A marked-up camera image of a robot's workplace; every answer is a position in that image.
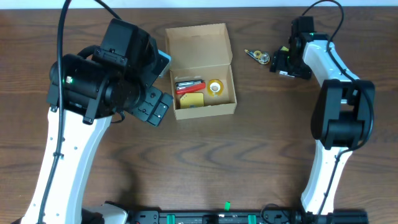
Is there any correction tape dispenser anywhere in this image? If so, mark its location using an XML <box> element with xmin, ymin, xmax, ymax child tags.
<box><xmin>244</xmin><ymin>49</ymin><xmax>271</xmax><ymax>65</ymax></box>

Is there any small green clip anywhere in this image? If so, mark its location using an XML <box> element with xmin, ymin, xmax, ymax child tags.
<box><xmin>224</xmin><ymin>202</ymin><xmax>231</xmax><ymax>211</ymax></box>

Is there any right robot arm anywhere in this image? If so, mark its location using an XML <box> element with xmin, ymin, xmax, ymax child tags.
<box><xmin>270</xmin><ymin>16</ymin><xmax>375</xmax><ymax>216</ymax></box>

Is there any small blue white staples box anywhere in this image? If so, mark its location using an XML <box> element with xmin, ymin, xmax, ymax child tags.
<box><xmin>279</xmin><ymin>71</ymin><xmax>294</xmax><ymax>78</ymax></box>

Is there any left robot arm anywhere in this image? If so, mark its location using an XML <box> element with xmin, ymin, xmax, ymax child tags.
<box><xmin>20</xmin><ymin>19</ymin><xmax>173</xmax><ymax>223</ymax></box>

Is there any yellow adhesive tape roll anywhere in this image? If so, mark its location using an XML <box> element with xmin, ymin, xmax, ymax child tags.
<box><xmin>206</xmin><ymin>79</ymin><xmax>224</xmax><ymax>97</ymax></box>

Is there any red black stapler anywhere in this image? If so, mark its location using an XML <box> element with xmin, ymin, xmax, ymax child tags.
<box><xmin>175</xmin><ymin>80</ymin><xmax>206</xmax><ymax>95</ymax></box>

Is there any brown cardboard box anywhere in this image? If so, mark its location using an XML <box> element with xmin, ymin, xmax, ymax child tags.
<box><xmin>165</xmin><ymin>23</ymin><xmax>237</xmax><ymax>120</ymax></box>

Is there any yellow highlighter pen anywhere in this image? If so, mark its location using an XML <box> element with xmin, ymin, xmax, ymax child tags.
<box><xmin>280</xmin><ymin>46</ymin><xmax>289</xmax><ymax>52</ymax></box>

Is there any yellow sticky note pad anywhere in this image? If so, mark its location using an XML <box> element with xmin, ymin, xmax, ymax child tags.
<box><xmin>180</xmin><ymin>92</ymin><xmax>204</xmax><ymax>109</ymax></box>

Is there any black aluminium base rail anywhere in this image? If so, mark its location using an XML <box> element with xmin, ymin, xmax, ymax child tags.
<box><xmin>127</xmin><ymin>207</ymin><xmax>369</xmax><ymax>224</ymax></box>

